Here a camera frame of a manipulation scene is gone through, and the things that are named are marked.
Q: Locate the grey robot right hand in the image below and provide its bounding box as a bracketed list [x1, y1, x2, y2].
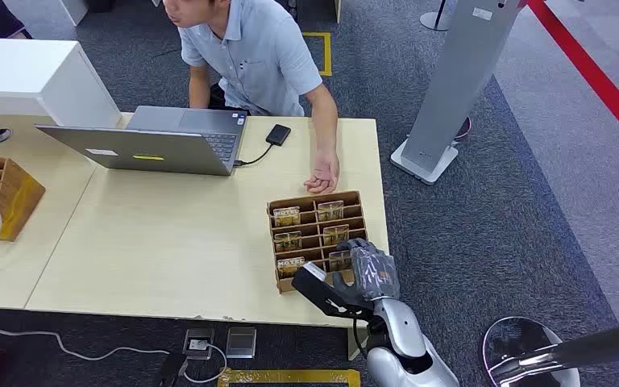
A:
[333, 238, 402, 310]

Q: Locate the hotel key card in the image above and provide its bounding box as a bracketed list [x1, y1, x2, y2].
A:
[276, 256, 307, 279]
[272, 206, 301, 228]
[328, 249, 354, 273]
[322, 224, 351, 247]
[273, 231, 304, 253]
[317, 200, 345, 223]

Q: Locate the brown cardboard card holder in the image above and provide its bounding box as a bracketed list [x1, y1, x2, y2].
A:
[266, 190, 369, 295]

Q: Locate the person's left hand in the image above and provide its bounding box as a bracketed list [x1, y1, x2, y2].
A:
[303, 154, 341, 195]

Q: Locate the person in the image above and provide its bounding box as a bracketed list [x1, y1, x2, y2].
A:
[162, 0, 341, 195]

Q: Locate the wooden slotted card holder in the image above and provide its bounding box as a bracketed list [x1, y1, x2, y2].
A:
[0, 155, 47, 243]

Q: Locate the grey floor cover plate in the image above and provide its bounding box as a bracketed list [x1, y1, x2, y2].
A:
[225, 326, 258, 360]

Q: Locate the chrome stanchion base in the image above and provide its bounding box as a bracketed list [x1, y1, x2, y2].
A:
[481, 316, 582, 387]

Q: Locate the black external drive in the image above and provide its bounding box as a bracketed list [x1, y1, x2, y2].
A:
[264, 123, 293, 148]

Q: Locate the black floor socket box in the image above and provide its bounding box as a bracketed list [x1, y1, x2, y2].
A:
[182, 327, 216, 360]

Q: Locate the grey kiosk stand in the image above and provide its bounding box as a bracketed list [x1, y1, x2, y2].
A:
[389, 0, 527, 186]

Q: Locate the yellow floor tape outline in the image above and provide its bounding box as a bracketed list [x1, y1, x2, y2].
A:
[302, 31, 334, 77]

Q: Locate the grey open laptop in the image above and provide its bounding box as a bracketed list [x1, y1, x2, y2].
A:
[35, 105, 249, 177]

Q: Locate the round stanchion base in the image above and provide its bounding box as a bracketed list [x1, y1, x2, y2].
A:
[419, 0, 454, 32]

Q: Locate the red barrier belt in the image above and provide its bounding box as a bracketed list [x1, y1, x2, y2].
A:
[526, 0, 619, 160]

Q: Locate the white box appliance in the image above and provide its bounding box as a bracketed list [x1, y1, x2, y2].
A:
[0, 37, 123, 129]

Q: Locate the white cabinet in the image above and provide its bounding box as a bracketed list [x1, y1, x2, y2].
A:
[2, 0, 89, 27]

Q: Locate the yellow floor tape frame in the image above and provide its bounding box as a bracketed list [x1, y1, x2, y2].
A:
[217, 368, 362, 387]

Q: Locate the black drive cable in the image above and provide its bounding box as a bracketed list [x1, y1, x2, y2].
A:
[232, 142, 275, 169]

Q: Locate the white floor cable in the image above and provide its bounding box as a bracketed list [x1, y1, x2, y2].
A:
[0, 321, 229, 385]

